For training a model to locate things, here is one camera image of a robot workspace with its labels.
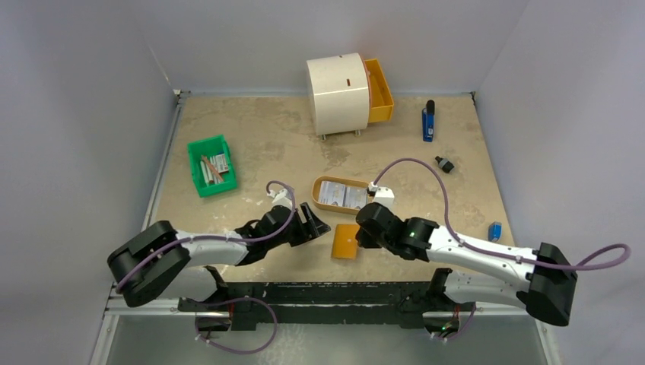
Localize yellow leather card holder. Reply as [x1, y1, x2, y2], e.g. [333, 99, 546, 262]
[331, 224, 360, 260]

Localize white patterned credit card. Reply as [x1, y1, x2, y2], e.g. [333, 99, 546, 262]
[318, 180, 346, 207]

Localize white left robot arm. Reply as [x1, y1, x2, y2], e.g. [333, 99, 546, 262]
[106, 203, 331, 307]

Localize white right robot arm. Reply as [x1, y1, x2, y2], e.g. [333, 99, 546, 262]
[356, 203, 577, 327]

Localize card pack in bin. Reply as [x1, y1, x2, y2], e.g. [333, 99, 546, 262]
[209, 154, 230, 174]

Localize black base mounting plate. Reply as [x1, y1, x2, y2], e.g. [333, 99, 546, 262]
[178, 281, 474, 331]

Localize pens in green bin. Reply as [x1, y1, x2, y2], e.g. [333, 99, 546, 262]
[201, 156, 224, 185]

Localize small black knob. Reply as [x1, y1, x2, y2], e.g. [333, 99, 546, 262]
[435, 156, 455, 173]

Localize green plastic bin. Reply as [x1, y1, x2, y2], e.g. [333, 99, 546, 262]
[187, 135, 238, 198]

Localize small blue box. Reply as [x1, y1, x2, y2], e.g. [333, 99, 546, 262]
[488, 221, 502, 243]

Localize yellow open drawer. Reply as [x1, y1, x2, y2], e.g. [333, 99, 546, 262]
[364, 59, 394, 124]

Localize blue black marker tool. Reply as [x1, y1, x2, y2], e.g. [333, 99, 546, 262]
[421, 100, 435, 142]

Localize cream round drawer cabinet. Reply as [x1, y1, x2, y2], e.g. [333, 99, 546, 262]
[306, 52, 370, 140]

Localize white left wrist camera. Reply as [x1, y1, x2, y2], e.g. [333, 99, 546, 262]
[267, 188, 294, 209]

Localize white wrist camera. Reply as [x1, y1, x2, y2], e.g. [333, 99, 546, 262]
[367, 182, 395, 208]
[267, 188, 294, 209]

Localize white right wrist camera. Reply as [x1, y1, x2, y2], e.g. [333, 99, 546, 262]
[367, 182, 395, 208]

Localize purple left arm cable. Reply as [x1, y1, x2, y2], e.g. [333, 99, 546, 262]
[114, 180, 297, 294]

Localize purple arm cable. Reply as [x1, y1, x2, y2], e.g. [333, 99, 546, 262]
[114, 180, 297, 294]
[371, 157, 631, 273]

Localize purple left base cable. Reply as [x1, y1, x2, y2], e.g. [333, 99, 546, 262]
[193, 295, 278, 356]

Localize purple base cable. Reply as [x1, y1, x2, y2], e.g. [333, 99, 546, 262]
[193, 295, 278, 356]
[428, 302, 478, 344]

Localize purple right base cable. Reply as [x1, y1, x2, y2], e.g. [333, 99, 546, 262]
[428, 302, 478, 344]

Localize aluminium frame rail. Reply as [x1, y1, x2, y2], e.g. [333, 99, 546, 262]
[103, 90, 551, 365]

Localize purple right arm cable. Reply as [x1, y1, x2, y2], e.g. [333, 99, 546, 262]
[371, 157, 631, 273]

